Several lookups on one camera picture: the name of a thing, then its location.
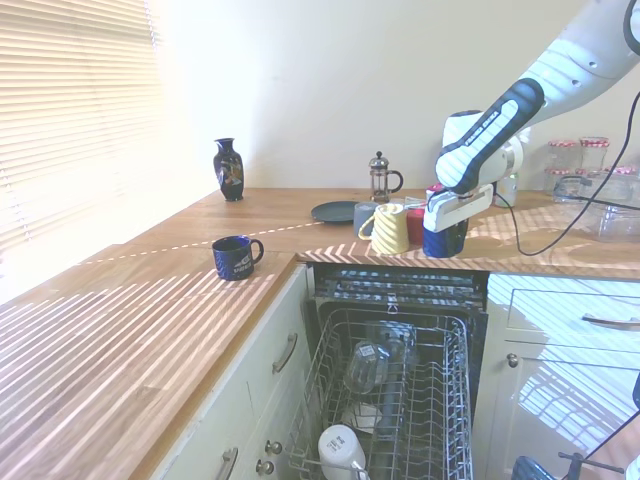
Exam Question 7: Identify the grey wire fold-down shelf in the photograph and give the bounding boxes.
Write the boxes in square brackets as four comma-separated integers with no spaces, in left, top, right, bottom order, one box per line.
[444,319,475,480]

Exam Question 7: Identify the yellow ribbed mug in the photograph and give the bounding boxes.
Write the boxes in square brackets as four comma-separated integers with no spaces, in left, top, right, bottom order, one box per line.
[357,203,410,256]

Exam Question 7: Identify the glass jar checkered lid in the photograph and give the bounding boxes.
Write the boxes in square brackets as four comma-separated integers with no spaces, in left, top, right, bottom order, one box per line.
[547,138,581,171]
[604,165,639,191]
[543,167,576,196]
[579,135,611,171]

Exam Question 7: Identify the blue ribbed object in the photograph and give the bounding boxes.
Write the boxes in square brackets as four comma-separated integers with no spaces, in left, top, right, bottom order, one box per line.
[509,455,554,480]

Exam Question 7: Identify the clear glass with label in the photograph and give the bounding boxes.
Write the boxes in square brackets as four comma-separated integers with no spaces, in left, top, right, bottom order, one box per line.
[343,339,394,395]

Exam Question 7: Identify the white bottle green cap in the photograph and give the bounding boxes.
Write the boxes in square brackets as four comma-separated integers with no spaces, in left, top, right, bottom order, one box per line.
[499,173,519,206]

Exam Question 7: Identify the pale round plastic part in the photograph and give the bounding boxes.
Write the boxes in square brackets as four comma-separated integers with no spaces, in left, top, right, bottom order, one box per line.
[364,319,417,361]

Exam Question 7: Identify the dishwasher metal body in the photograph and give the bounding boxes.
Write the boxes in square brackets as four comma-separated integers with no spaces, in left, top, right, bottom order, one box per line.
[303,262,491,480]

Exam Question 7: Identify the clear glass container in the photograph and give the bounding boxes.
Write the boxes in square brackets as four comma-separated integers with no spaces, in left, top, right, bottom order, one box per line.
[597,202,640,244]
[553,174,640,211]

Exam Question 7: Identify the black camera stand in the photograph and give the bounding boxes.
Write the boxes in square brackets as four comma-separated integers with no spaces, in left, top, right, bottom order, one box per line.
[558,452,626,480]

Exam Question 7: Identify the metal bar cabinet handle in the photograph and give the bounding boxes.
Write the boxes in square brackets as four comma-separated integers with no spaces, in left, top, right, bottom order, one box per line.
[582,313,640,331]
[272,333,299,375]
[215,447,240,480]

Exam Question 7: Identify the white window blinds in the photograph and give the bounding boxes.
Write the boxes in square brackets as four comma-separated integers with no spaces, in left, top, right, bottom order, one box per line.
[0,0,164,261]

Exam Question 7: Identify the cream cabinet front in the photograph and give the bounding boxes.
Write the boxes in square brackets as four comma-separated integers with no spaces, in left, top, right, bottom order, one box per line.
[149,264,314,480]
[482,272,640,480]

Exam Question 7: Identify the blue mug with print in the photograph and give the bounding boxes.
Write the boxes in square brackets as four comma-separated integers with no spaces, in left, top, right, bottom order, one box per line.
[211,234,265,282]

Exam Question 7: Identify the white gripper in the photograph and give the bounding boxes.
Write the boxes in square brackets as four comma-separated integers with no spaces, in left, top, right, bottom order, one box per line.
[423,183,497,251]

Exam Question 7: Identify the white flat dish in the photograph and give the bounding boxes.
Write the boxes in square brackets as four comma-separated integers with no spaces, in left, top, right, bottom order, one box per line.
[344,402,384,434]

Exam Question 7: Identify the glass French press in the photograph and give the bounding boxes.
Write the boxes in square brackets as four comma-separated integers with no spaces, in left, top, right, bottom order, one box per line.
[368,150,404,204]

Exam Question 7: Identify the dark blue painted vase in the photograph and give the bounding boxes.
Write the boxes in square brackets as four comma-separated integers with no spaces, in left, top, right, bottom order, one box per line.
[213,138,245,203]

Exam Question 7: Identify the grey cup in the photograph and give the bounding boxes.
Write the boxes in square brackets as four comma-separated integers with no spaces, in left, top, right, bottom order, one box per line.
[353,201,381,237]

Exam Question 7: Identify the red cup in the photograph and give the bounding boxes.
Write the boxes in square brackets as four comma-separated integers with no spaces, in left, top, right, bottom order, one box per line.
[405,208,426,245]

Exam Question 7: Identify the dark blue ceramic mug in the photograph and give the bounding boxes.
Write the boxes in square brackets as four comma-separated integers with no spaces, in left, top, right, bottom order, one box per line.
[422,218,470,259]

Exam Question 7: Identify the white ceramic mug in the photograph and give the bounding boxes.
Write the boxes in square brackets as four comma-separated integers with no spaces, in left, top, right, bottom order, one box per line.
[317,423,370,480]

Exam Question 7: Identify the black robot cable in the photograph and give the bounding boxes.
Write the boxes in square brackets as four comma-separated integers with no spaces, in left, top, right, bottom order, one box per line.
[493,92,640,256]

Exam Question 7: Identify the grey wire dishwasher rack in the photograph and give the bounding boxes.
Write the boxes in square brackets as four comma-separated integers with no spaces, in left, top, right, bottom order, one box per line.
[285,307,475,480]

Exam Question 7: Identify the dark round plate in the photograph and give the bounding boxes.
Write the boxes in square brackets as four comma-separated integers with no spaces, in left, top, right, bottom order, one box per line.
[310,200,359,225]

